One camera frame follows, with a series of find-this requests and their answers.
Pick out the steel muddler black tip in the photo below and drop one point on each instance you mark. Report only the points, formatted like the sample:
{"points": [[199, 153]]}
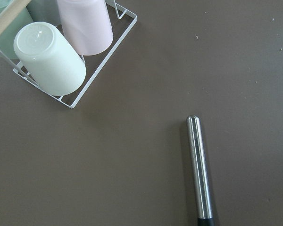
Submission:
{"points": [[200, 174]]}

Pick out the white upturned cup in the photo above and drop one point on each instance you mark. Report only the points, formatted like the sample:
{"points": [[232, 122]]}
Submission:
{"points": [[49, 58]]}

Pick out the pink upturned cup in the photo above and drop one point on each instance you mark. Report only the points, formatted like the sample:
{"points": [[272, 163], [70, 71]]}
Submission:
{"points": [[86, 25]]}

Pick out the grey upturned cup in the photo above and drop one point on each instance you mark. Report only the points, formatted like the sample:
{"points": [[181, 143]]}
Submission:
{"points": [[44, 11]]}

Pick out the green upturned cup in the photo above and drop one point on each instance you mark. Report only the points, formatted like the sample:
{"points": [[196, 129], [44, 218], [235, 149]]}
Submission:
{"points": [[8, 36]]}

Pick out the white wire cup rack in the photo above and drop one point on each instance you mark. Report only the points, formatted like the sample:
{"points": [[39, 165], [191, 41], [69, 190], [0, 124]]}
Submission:
{"points": [[122, 23]]}

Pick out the wooden rack handle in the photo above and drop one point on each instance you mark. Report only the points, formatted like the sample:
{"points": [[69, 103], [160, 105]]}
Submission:
{"points": [[11, 12]]}

